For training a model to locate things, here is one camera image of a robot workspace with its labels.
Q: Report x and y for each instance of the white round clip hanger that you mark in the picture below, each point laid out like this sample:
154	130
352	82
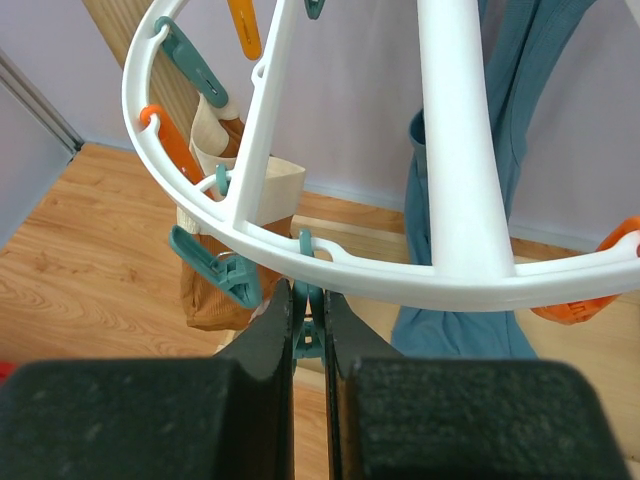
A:
232	220

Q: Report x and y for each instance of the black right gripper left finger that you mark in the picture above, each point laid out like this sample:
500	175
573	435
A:
226	416

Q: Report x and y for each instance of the orange clip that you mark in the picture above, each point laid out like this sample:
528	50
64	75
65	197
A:
173	143

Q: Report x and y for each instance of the teal blue hanging sock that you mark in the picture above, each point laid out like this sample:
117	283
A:
469	139

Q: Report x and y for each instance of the teal clip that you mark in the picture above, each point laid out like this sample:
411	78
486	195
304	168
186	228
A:
234	275
183	54

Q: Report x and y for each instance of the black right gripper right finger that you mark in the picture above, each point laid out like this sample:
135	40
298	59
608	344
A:
393	417

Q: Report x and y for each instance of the teal clip gripped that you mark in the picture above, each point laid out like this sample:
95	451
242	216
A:
308	321

